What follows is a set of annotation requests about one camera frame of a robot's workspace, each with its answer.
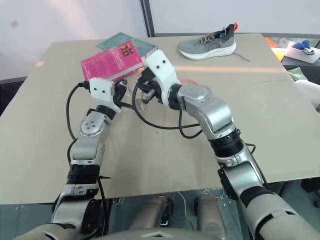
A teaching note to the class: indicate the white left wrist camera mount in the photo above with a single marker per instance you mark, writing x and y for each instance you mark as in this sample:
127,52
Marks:
101,88

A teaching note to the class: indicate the grey sneaker with white sole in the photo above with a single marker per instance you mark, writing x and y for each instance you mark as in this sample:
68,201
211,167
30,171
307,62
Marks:
207,45

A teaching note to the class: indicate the blue soft toy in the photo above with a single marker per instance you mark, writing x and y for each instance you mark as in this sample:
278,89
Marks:
303,46

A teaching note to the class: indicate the clear glass mug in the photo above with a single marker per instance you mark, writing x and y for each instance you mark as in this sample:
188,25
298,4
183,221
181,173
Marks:
135,95

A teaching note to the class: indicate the orange and yellow bag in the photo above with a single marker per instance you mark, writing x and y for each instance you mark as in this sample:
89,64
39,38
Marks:
273,48

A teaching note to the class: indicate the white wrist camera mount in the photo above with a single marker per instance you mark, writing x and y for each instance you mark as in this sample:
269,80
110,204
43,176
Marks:
101,88
162,68

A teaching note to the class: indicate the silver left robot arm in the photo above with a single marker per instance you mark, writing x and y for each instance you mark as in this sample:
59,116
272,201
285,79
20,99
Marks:
87,147

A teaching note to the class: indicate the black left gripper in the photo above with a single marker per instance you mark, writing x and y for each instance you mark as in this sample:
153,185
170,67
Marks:
115,93

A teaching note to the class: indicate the grey robot torso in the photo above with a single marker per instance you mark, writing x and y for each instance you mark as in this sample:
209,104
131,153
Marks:
150,233

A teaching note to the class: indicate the white open box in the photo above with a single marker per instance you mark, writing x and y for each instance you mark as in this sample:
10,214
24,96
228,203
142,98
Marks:
300,55

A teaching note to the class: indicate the black furniture block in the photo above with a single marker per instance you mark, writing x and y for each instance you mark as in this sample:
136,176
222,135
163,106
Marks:
11,92

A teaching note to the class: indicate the pink bowl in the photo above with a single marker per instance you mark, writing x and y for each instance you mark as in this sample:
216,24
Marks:
188,82

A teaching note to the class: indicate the dark vertical post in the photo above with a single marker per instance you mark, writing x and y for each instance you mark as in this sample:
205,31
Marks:
147,17

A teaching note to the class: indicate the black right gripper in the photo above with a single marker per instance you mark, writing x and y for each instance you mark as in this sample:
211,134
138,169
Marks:
150,76

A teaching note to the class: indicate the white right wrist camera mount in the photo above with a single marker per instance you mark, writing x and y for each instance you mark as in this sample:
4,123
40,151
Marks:
162,68

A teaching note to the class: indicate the teal book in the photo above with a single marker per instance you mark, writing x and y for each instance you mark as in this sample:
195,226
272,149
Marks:
135,45

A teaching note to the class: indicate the green cloth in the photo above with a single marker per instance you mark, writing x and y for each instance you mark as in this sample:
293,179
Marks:
296,73

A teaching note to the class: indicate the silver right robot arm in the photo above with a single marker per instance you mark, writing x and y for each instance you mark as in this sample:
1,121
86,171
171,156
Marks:
215,112

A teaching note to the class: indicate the pink book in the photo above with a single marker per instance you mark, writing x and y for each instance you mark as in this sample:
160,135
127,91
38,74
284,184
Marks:
110,62

